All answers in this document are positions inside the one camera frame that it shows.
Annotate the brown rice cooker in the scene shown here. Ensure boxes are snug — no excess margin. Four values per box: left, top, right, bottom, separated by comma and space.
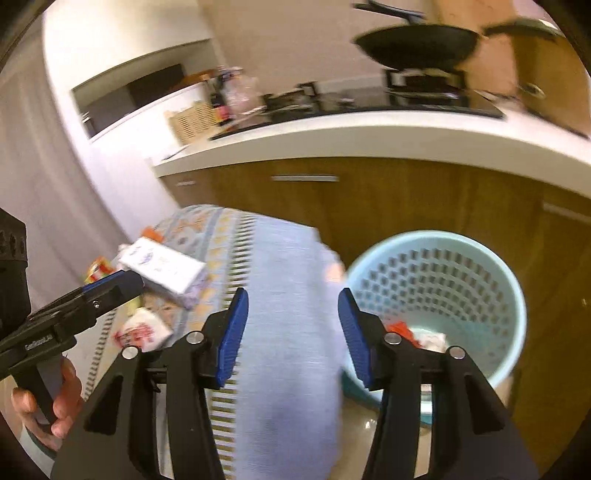
483, 17, 590, 137

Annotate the clear plastic bag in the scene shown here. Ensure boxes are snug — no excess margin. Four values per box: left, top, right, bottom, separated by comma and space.
224, 67, 264, 118

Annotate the red orange plastic wrapper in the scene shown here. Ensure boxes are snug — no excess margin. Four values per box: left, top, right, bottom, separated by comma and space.
386, 321, 421, 348

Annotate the colourful rubik's cube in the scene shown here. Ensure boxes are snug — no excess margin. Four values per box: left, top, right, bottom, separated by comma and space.
84, 257, 115, 285

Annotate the black wok pan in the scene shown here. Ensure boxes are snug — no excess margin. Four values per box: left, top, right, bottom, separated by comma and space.
352, 1, 481, 70

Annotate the black gas stove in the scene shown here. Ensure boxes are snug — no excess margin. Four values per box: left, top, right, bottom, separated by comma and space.
212, 69, 504, 140

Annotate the patterned blue tablecloth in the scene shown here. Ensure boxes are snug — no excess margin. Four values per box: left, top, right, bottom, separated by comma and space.
82, 203, 348, 480

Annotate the dark blue milk carton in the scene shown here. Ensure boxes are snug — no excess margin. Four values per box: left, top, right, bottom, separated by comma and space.
118, 237, 207, 309

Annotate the dark soy sauce bottle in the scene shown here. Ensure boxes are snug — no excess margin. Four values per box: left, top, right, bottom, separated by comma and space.
209, 79, 232, 126

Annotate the woven cutlery basket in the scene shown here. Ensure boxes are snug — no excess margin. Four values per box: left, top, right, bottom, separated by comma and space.
165, 101, 221, 145

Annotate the wooden kitchen cabinet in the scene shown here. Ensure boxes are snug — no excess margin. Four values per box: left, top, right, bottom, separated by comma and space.
162, 158, 590, 470

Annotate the red paper cup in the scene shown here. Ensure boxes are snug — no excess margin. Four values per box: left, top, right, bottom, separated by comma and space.
113, 307, 172, 352

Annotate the person's left hand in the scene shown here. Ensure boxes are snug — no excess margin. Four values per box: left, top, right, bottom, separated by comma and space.
11, 356, 84, 450

